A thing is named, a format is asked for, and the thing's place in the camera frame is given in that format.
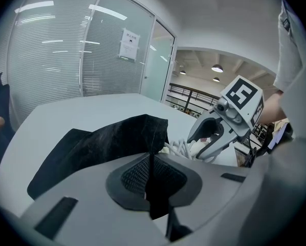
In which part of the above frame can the glass door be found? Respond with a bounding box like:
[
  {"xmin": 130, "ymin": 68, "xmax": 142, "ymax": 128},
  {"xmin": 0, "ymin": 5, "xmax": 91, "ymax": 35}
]
[{"xmin": 140, "ymin": 19, "xmax": 176, "ymax": 103}]

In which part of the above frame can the white hair dryer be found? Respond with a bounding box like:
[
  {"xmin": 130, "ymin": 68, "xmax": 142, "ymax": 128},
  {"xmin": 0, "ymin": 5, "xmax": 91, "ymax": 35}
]
[{"xmin": 161, "ymin": 134, "xmax": 222, "ymax": 165}]

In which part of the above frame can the glass partition with blinds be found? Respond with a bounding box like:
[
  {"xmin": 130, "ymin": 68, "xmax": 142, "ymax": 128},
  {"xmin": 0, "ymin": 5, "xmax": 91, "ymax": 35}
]
[{"xmin": 6, "ymin": 0, "xmax": 155, "ymax": 117}]

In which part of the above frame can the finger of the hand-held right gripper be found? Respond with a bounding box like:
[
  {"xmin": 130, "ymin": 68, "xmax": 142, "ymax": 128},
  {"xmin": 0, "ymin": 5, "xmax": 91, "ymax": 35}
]
[
  {"xmin": 198, "ymin": 126, "xmax": 240, "ymax": 161},
  {"xmin": 187, "ymin": 109, "xmax": 225, "ymax": 144}
]

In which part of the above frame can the person's white t-shirt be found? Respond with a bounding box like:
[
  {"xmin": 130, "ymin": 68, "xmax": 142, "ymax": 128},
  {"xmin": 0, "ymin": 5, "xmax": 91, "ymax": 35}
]
[{"xmin": 273, "ymin": 0, "xmax": 306, "ymax": 95}]

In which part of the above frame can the black strap buckle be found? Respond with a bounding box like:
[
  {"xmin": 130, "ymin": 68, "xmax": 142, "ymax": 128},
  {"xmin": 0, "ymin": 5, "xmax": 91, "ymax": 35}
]
[{"xmin": 280, "ymin": 9, "xmax": 292, "ymax": 31}]

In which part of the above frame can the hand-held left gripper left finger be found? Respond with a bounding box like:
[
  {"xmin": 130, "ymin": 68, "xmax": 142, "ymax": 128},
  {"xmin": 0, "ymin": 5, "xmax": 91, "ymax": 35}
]
[{"xmin": 19, "ymin": 152, "xmax": 169, "ymax": 246}]

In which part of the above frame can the black drawstring pouch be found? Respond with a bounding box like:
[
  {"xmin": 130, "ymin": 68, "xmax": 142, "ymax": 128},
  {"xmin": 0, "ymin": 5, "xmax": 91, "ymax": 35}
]
[{"xmin": 27, "ymin": 113, "xmax": 173, "ymax": 220}]

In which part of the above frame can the black office chair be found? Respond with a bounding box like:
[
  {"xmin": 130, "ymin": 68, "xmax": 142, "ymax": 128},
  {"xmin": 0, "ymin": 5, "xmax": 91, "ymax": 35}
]
[{"xmin": 0, "ymin": 72, "xmax": 17, "ymax": 138}]

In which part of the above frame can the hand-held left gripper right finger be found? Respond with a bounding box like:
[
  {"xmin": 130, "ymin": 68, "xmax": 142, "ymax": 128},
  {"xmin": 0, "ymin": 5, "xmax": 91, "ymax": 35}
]
[{"xmin": 155, "ymin": 152, "xmax": 251, "ymax": 235}]

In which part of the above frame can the white paper notice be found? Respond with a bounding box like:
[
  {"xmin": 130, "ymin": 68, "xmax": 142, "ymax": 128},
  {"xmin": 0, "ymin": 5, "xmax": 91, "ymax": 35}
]
[{"xmin": 118, "ymin": 27, "xmax": 141, "ymax": 61}]

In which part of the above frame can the black metal railing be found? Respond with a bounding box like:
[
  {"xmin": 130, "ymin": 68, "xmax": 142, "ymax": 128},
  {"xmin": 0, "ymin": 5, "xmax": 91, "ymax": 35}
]
[{"xmin": 168, "ymin": 83, "xmax": 222, "ymax": 112}]

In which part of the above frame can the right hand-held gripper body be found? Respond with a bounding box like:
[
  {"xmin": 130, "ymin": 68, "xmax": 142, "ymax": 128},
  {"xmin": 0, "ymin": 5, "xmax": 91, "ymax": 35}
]
[{"xmin": 220, "ymin": 75, "xmax": 265, "ymax": 143}]

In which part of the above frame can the person's right forearm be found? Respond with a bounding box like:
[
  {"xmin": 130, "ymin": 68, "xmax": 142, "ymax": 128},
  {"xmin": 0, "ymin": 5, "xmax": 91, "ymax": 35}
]
[{"xmin": 257, "ymin": 90, "xmax": 288, "ymax": 125}]

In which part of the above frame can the silver fisheye camera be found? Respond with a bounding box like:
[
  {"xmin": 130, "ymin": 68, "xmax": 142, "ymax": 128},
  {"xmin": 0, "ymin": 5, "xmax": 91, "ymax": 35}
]
[{"xmin": 215, "ymin": 97, "xmax": 244, "ymax": 125}]

